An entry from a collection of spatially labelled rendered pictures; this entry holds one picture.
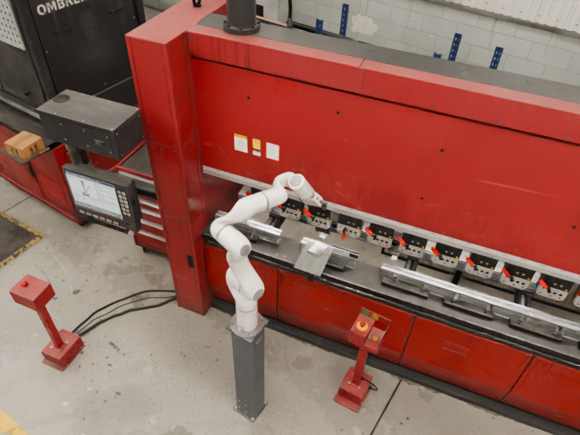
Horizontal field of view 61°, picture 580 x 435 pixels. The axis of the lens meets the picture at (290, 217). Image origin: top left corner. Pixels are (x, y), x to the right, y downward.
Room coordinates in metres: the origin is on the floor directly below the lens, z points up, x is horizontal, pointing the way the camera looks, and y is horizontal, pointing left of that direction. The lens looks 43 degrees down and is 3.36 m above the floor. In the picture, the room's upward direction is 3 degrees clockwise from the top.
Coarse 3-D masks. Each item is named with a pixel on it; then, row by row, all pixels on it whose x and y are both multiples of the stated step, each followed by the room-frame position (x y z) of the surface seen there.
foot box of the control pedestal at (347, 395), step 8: (352, 368) 1.90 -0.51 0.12; (368, 376) 1.83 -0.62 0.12; (344, 384) 1.76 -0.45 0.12; (368, 384) 1.77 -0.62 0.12; (344, 392) 1.72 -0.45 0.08; (352, 392) 1.71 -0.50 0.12; (360, 392) 1.71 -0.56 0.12; (368, 392) 1.77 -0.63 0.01; (336, 400) 1.69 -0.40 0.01; (344, 400) 1.70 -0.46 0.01; (352, 400) 1.69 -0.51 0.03; (360, 400) 1.67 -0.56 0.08; (352, 408) 1.64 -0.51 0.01; (360, 408) 1.64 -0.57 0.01
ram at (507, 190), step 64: (192, 64) 2.56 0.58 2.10; (256, 128) 2.43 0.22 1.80; (320, 128) 2.29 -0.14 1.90; (384, 128) 2.17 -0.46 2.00; (448, 128) 2.07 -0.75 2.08; (320, 192) 2.28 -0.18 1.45; (384, 192) 2.15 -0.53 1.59; (448, 192) 2.03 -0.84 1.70; (512, 192) 1.93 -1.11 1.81; (576, 192) 1.84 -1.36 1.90; (576, 256) 1.79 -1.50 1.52
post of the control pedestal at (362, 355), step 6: (360, 348) 1.78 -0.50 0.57; (360, 354) 1.78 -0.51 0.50; (366, 354) 1.76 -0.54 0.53; (360, 360) 1.77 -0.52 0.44; (366, 360) 1.80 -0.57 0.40; (360, 366) 1.77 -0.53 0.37; (354, 372) 1.78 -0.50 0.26; (360, 372) 1.76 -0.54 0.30; (354, 378) 1.78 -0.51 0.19; (360, 378) 1.76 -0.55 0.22
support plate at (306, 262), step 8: (328, 248) 2.26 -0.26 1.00; (304, 256) 2.17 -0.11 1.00; (312, 256) 2.17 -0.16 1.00; (320, 256) 2.17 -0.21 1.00; (328, 256) 2.18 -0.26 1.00; (296, 264) 2.10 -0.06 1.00; (304, 264) 2.10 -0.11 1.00; (312, 264) 2.10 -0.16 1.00; (320, 264) 2.11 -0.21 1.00; (312, 272) 2.04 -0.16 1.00; (320, 272) 2.04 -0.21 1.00
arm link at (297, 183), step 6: (294, 174) 1.90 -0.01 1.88; (300, 174) 1.89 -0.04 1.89; (294, 180) 1.86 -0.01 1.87; (300, 180) 1.86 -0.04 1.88; (306, 180) 1.90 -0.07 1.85; (294, 186) 1.84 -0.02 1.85; (300, 186) 1.83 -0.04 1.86; (306, 186) 1.86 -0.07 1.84; (300, 192) 1.84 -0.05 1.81; (306, 192) 1.86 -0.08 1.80; (300, 198) 1.88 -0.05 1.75; (306, 198) 1.87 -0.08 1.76
